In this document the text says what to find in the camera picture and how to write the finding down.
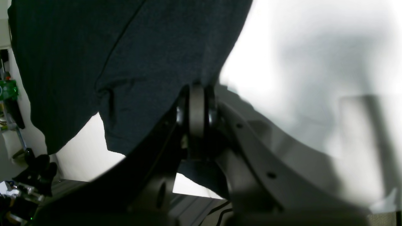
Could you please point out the black T-shirt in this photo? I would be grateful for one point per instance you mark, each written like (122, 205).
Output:
(124, 59)

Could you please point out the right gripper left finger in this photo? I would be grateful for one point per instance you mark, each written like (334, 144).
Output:
(135, 192)

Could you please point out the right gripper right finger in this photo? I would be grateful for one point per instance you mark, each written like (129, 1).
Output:
(262, 189)

